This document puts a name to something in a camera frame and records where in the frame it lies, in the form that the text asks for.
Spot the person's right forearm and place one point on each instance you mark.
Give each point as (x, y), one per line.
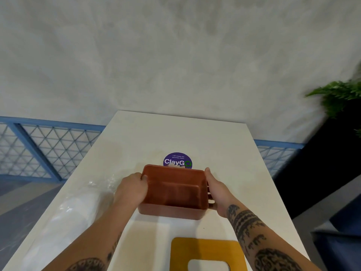
(265, 239)

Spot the clear plastic bag of tissue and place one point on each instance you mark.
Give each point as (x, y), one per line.
(67, 220)

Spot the yellow lid with rectangular opening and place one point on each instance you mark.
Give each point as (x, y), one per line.
(207, 255)

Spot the dark blue chair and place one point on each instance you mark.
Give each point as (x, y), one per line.
(339, 237)

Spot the blue metal mesh railing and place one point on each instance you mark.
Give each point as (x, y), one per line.
(48, 149)

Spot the green fern plant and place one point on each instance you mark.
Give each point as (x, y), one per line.
(339, 95)

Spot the person's left forearm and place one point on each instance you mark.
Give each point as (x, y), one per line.
(89, 242)

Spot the black planter box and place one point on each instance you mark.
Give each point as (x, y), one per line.
(324, 163)

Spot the brown rectangular plastic box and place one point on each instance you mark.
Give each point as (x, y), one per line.
(173, 191)

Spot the person's right hand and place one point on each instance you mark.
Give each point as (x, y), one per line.
(218, 192)

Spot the person's right thumb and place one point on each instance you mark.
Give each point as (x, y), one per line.
(209, 177)

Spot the person's left hand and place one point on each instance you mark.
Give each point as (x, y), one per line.
(130, 189)

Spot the round purple sticker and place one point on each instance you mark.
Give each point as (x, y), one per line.
(177, 161)

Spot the person's left thumb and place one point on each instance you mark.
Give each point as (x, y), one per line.
(144, 177)

